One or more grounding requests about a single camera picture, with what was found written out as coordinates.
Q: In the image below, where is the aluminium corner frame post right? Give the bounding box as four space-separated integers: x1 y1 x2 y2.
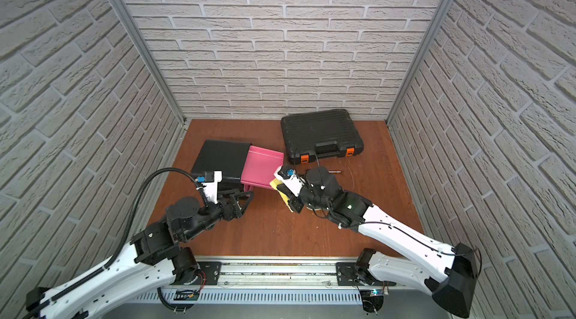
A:
385 0 454 124

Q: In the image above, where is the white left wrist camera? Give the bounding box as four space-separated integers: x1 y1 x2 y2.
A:
196 171 222 204

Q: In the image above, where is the aluminium corner frame post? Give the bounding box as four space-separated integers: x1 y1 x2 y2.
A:
385 0 454 124
108 0 186 128

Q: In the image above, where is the yellow sponge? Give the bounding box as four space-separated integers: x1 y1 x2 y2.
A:
270 178 295 213

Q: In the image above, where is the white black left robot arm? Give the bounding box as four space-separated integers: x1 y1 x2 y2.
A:
25 168 254 318

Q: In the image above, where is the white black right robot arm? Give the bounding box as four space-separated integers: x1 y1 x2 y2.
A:
274 165 482 318

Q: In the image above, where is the black drawer cabinet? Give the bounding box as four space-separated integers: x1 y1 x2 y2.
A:
191 139 251 192

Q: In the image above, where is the aluminium corner frame post left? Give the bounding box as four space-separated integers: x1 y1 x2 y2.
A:
108 0 186 128

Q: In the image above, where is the aluminium front rail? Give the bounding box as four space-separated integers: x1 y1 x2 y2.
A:
132 255 431 310

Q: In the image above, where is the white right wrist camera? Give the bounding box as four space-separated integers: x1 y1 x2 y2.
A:
274 165 304 197

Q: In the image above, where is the pink drawer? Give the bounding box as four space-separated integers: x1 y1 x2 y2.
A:
241 145 284 191

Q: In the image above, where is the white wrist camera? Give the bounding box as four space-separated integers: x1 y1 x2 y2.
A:
274 165 304 197
196 171 222 204

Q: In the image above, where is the black plastic tool case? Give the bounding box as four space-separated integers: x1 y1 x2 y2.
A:
280 109 365 165

